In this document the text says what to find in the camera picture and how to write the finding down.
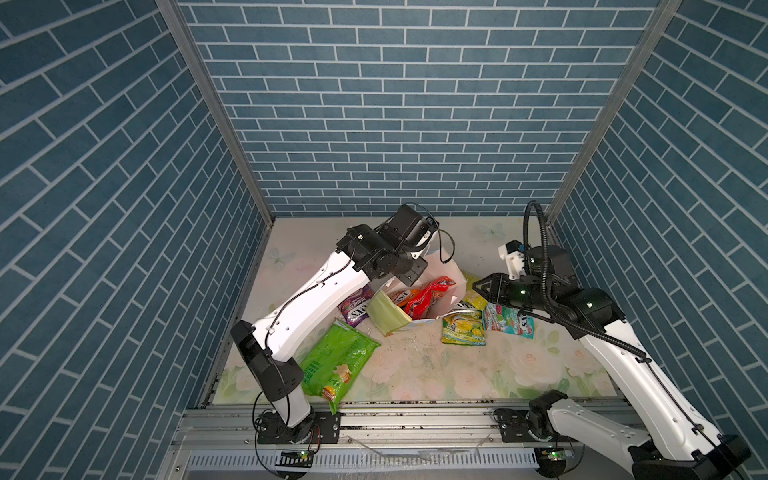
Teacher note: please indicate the purple Fox's candy bag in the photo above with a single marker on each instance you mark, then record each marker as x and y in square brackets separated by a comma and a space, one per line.
[354, 308]

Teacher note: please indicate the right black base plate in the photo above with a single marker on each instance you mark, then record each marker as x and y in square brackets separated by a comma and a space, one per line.
[515, 427]

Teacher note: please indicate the aluminium mounting rail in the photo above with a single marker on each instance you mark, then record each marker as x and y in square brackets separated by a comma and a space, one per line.
[374, 440]

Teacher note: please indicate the red snack packet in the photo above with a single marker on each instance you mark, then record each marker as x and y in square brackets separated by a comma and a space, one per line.
[429, 294]

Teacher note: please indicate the white green paper bag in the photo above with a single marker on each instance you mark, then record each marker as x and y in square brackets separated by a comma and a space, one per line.
[389, 318]

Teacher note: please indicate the floral table mat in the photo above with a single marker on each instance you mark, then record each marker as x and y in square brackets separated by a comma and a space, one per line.
[414, 365]

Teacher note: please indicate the teal Fox's candy bag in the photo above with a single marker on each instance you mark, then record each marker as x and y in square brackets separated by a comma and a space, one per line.
[507, 320]

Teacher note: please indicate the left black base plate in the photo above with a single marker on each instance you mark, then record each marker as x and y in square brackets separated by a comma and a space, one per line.
[321, 427]

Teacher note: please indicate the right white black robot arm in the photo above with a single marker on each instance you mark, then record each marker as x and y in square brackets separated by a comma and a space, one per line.
[675, 440]

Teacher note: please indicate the bright green snack packet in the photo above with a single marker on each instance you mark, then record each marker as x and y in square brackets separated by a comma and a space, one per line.
[335, 362]

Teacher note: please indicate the green yellow lemon candy bag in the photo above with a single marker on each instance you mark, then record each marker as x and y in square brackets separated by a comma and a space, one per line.
[463, 325]

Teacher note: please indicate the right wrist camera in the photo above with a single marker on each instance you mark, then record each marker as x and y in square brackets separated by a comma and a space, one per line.
[512, 253]

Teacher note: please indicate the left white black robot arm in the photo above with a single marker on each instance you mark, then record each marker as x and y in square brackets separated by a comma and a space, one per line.
[396, 247]

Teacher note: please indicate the orange yellow snack packet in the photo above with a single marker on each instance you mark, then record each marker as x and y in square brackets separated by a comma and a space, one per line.
[403, 297]

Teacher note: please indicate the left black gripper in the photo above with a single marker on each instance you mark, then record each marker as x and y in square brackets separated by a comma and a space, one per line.
[412, 276]

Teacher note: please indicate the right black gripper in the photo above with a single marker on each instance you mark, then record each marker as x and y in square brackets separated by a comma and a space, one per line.
[496, 287]

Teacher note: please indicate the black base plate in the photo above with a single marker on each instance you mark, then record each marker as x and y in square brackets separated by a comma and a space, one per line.
[321, 427]
[515, 427]

